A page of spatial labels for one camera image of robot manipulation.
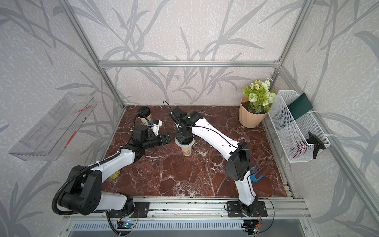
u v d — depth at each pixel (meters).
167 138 0.75
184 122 0.56
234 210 0.73
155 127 0.79
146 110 0.94
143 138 0.69
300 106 0.73
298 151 0.63
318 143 0.54
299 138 0.62
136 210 0.73
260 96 0.86
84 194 0.42
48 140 0.64
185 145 0.80
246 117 0.98
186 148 0.86
